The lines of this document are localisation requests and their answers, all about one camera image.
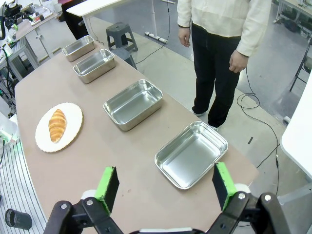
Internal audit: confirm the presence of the smallest steel tray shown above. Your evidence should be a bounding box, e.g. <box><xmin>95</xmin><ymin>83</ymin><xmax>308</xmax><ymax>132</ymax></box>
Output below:
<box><xmin>61</xmin><ymin>35</ymin><xmax>96</xmax><ymax>62</ymax></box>

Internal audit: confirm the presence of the bystander in dark trousers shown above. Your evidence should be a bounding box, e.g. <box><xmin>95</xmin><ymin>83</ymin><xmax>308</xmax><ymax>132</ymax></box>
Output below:
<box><xmin>58</xmin><ymin>0</ymin><xmax>90</xmax><ymax>41</ymax></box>

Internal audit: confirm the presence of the white desk with post leg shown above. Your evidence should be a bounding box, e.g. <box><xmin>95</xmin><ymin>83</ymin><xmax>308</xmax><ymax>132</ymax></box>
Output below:
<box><xmin>66</xmin><ymin>0</ymin><xmax>176</xmax><ymax>37</ymax></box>

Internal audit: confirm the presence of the black mesh pen cup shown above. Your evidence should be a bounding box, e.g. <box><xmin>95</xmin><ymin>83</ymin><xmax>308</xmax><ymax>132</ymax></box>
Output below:
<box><xmin>4</xmin><ymin>208</ymin><xmax>33</xmax><ymax>231</ymax></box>

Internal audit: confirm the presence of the medium steel tray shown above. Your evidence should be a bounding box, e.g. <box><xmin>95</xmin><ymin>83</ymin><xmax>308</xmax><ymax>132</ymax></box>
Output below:
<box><xmin>73</xmin><ymin>48</ymin><xmax>116</xmax><ymax>84</ymax></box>

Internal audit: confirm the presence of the black floor cable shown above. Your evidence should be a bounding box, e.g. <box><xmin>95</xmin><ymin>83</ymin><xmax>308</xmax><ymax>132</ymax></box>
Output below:
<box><xmin>236</xmin><ymin>65</ymin><xmax>280</xmax><ymax>195</ymax></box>

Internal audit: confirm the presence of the largest steel tray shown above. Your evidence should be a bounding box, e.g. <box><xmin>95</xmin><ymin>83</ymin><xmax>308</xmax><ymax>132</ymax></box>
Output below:
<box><xmin>154</xmin><ymin>120</ymin><xmax>229</xmax><ymax>190</ymax></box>

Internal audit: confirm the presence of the person's left hand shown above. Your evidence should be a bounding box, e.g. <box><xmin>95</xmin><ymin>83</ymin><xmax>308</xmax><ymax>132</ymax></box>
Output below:
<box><xmin>229</xmin><ymin>49</ymin><xmax>250</xmax><ymax>73</ymax></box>

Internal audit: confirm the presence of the green-padded right gripper left finger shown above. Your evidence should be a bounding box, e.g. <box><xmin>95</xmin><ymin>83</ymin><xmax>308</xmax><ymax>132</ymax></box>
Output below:
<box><xmin>44</xmin><ymin>166</ymin><xmax>127</xmax><ymax>234</ymax></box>

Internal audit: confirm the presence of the green-padded right gripper right finger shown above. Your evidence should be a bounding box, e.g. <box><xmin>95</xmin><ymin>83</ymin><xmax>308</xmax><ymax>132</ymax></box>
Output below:
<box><xmin>206</xmin><ymin>161</ymin><xmax>291</xmax><ymax>234</ymax></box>

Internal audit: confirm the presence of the golden brown croissant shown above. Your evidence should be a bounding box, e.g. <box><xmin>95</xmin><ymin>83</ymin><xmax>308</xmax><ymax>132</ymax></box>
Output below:
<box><xmin>48</xmin><ymin>109</ymin><xmax>67</xmax><ymax>143</ymax></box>

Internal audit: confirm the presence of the grey plastic stool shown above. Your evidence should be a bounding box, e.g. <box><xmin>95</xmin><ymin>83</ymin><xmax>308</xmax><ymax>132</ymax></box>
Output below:
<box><xmin>105</xmin><ymin>22</ymin><xmax>138</xmax><ymax>52</ymax></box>
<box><xmin>112</xmin><ymin>47</ymin><xmax>138</xmax><ymax>71</ymax></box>

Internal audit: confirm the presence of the white power strip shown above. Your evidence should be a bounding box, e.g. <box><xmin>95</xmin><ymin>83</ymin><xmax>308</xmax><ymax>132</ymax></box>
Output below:
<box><xmin>144</xmin><ymin>31</ymin><xmax>169</xmax><ymax>44</ymax></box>

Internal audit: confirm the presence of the person in cream sweater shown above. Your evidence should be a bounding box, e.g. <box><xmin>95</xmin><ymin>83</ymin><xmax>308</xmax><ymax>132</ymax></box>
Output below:
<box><xmin>176</xmin><ymin>0</ymin><xmax>273</xmax><ymax>129</ymax></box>

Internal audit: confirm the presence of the folding chair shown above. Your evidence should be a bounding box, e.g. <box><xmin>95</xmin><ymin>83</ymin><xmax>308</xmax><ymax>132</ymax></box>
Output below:
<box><xmin>289</xmin><ymin>36</ymin><xmax>312</xmax><ymax>92</ymax></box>

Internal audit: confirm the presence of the white table edge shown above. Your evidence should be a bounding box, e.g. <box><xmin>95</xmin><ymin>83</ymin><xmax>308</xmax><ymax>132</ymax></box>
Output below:
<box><xmin>281</xmin><ymin>80</ymin><xmax>312</xmax><ymax>178</ymax></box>

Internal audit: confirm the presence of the brown workbench with clutter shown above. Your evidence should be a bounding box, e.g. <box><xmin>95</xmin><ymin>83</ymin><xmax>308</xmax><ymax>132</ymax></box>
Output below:
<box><xmin>0</xmin><ymin>4</ymin><xmax>61</xmax><ymax>71</ymax></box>

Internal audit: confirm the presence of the round white scalloped plate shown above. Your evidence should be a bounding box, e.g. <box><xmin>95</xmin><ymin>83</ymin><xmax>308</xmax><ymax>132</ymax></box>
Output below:
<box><xmin>35</xmin><ymin>102</ymin><xmax>84</xmax><ymax>153</ymax></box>

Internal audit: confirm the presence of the large steel tray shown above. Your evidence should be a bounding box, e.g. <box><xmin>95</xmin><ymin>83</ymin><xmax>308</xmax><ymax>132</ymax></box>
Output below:
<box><xmin>103</xmin><ymin>79</ymin><xmax>163</xmax><ymax>132</ymax></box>

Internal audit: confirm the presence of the person's right hand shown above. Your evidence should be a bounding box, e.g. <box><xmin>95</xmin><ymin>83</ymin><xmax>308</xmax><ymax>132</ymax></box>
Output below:
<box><xmin>178</xmin><ymin>26</ymin><xmax>191</xmax><ymax>48</ymax></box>

